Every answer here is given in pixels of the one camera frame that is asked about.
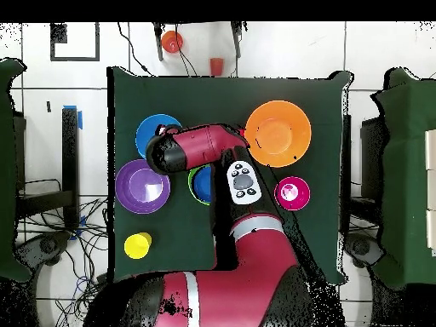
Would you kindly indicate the green bowl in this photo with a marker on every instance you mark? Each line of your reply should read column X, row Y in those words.
column 190, row 185

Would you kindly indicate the light blue bowl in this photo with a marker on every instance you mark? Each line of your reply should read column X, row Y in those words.
column 150, row 129

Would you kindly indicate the large orange bowl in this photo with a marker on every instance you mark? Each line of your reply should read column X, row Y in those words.
column 277, row 134

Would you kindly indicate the black square frame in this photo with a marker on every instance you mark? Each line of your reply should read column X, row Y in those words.
column 58, row 34

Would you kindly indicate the dark green tablecloth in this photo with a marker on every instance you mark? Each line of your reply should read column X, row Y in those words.
column 204, row 92

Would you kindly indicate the yellow cup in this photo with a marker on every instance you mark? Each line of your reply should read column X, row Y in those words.
column 136, row 247

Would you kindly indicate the small crimson bowl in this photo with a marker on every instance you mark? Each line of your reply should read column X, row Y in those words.
column 299, row 199

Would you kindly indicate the white boxes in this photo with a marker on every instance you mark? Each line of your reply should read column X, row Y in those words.
column 432, row 153

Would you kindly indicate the blue tape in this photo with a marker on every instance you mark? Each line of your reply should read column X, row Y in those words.
column 80, row 119

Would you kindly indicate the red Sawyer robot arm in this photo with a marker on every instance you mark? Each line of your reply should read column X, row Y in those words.
column 204, row 146

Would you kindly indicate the orange-red cup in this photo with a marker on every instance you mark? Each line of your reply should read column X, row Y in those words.
column 216, row 66

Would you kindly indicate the small orange bowl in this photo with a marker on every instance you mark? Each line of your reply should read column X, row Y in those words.
column 172, row 41

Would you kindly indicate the black metal table frame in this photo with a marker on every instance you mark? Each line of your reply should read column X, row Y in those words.
column 69, row 153
column 346, row 153

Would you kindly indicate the green cloth covered table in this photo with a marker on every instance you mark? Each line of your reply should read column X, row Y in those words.
column 408, row 170
column 6, row 170

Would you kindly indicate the purple bowl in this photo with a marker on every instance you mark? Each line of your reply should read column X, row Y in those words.
column 141, row 190

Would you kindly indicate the small dark blue bowl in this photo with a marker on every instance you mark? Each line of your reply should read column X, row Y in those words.
column 202, row 184

